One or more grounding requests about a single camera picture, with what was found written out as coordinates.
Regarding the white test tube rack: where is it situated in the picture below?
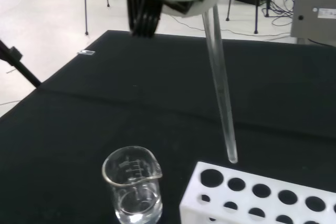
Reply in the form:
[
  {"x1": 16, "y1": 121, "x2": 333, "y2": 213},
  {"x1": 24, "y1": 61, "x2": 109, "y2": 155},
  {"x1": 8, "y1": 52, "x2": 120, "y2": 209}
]
[{"x1": 179, "y1": 161, "x2": 336, "y2": 224}]

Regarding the clear glass beaker with water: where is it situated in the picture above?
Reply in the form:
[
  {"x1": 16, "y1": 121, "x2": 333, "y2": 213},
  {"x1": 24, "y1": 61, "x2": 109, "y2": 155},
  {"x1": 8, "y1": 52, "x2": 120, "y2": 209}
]
[{"x1": 101, "y1": 145, "x2": 163, "y2": 224}]

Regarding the black bench cloth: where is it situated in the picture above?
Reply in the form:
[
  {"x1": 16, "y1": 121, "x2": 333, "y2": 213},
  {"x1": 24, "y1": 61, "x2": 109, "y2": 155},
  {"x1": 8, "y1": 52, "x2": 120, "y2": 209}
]
[{"x1": 0, "y1": 29, "x2": 336, "y2": 224}]

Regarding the grey metal case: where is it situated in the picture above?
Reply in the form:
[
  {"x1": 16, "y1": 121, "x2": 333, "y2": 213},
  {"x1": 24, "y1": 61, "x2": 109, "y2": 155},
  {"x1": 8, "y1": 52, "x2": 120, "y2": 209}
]
[{"x1": 290, "y1": 0, "x2": 336, "y2": 45}]

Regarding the black floor cable tangle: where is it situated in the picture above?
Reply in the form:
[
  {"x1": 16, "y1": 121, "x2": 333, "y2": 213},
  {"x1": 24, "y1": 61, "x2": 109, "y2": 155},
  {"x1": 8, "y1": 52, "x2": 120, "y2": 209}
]
[{"x1": 261, "y1": 0, "x2": 297, "y2": 27}]

